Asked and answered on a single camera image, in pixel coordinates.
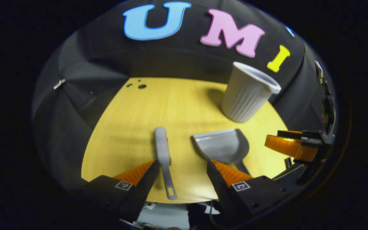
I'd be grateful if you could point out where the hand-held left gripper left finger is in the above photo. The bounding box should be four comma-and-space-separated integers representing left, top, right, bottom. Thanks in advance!
85, 160, 161, 222

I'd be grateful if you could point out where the small grey broom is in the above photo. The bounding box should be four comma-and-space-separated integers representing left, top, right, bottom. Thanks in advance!
154, 127, 178, 201

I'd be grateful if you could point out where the black backdrop cloth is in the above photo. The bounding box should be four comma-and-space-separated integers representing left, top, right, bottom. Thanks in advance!
32, 0, 331, 192

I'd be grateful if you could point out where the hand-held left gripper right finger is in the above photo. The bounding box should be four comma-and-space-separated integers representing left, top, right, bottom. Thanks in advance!
207, 159, 293, 224

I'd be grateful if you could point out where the white ribbed garbage bin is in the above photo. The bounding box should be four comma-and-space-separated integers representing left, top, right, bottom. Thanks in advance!
220, 61, 282, 124

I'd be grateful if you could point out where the grey dustpan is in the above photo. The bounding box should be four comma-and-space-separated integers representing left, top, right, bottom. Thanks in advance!
192, 128, 251, 176

